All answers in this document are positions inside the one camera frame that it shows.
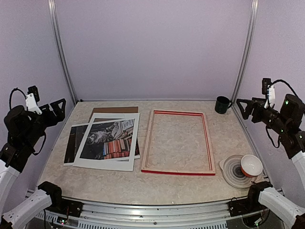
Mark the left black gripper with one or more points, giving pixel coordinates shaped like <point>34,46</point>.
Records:
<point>60,115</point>

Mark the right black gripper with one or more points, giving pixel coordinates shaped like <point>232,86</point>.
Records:
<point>259,104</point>

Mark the cat and books photo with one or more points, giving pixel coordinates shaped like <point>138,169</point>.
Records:
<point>111,140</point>

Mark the white photo mat board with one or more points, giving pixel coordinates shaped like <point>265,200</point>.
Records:
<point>109,164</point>

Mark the red wooden picture frame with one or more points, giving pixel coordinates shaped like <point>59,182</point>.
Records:
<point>178,143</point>

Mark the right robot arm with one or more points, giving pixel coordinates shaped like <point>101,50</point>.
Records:
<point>286,123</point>

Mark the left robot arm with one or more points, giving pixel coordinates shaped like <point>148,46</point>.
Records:
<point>25,128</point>

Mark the dark green mug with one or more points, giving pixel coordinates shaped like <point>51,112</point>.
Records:
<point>222,104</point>

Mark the white orange bowl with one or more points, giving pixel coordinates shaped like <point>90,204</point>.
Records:
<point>251,166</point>

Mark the clear glass plate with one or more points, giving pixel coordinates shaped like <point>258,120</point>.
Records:
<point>232,172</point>

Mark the brown backing board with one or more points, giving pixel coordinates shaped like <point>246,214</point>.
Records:
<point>114,110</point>

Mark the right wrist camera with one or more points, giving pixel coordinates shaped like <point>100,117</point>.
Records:
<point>268,89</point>

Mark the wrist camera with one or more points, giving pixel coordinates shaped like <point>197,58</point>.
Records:
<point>31,100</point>
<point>268,89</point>

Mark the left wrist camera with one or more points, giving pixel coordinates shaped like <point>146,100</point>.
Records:
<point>31,100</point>

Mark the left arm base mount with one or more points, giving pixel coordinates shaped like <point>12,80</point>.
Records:
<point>68,208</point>

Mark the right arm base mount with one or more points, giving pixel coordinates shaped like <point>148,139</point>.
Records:
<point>238,207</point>

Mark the right aluminium post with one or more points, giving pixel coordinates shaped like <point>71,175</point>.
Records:
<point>247,48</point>

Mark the aluminium post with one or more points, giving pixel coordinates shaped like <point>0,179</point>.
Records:
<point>60,50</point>
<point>247,48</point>

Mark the front aluminium rail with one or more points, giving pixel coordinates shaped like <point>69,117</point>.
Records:
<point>210,215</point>

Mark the left aluminium post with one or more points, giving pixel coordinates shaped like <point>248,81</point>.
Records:
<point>60,50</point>

